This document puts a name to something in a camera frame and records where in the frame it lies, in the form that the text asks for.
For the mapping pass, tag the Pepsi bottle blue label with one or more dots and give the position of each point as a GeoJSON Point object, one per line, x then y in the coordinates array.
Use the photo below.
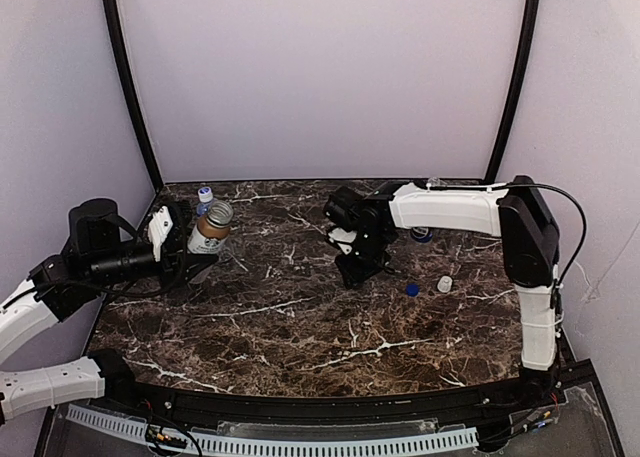
{"type": "Point", "coordinates": [421, 234]}

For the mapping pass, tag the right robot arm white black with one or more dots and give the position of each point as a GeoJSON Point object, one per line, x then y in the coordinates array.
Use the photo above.
{"type": "Point", "coordinates": [364, 226]}

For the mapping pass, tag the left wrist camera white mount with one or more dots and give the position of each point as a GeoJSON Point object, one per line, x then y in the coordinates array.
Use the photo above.
{"type": "Point", "coordinates": [158, 230]}

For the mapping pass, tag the Starbucks coffee bottle green cap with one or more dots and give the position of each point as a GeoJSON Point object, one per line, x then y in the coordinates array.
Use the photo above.
{"type": "Point", "coordinates": [211, 230]}

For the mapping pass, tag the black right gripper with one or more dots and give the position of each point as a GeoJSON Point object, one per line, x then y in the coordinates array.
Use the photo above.
{"type": "Point", "coordinates": [357, 261]}

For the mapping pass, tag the Pocari Sweat bottle white cap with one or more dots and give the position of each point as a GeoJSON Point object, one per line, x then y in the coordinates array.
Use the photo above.
{"type": "Point", "coordinates": [202, 208]}

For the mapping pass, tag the black corner frame post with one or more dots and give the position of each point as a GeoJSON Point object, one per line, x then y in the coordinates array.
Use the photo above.
{"type": "Point", "coordinates": [122, 62]}
{"type": "Point", "coordinates": [518, 74]}

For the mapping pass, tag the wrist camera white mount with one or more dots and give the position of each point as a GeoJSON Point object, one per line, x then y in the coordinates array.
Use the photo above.
{"type": "Point", "coordinates": [342, 239]}
{"type": "Point", "coordinates": [158, 230]}

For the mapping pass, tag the black left corner frame post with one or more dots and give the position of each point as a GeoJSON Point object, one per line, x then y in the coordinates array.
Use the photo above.
{"type": "Point", "coordinates": [122, 62]}

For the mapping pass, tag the blue Pepsi bottle cap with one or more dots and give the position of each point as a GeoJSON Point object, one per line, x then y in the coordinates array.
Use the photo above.
{"type": "Point", "coordinates": [412, 290]}

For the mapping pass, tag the clear plastic bottle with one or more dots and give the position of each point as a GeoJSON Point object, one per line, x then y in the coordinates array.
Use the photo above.
{"type": "Point", "coordinates": [435, 182]}

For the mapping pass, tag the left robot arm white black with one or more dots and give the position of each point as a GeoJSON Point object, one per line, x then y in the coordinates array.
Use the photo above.
{"type": "Point", "coordinates": [103, 256]}

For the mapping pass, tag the white slotted cable duct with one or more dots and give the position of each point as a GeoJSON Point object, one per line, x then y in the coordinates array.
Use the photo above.
{"type": "Point", "coordinates": [205, 443]}

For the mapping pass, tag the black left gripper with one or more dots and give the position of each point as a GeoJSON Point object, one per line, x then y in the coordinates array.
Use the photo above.
{"type": "Point", "coordinates": [176, 256]}

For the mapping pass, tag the black right corner frame post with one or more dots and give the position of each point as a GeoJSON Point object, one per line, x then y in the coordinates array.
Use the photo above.
{"type": "Point", "coordinates": [518, 74]}

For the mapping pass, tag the black front table rail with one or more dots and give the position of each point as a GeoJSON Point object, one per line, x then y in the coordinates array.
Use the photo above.
{"type": "Point", "coordinates": [483, 405]}

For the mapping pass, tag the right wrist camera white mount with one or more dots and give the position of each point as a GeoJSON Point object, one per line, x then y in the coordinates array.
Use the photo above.
{"type": "Point", "coordinates": [342, 239]}

